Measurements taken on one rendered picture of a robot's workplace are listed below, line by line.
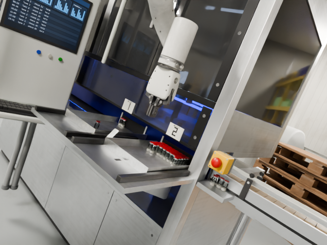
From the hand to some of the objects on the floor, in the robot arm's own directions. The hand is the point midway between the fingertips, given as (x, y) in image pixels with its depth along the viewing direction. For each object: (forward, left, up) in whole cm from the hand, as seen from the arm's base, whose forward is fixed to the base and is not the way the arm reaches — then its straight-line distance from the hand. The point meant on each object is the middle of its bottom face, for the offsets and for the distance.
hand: (152, 111), depth 86 cm
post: (+32, +7, -110) cm, 115 cm away
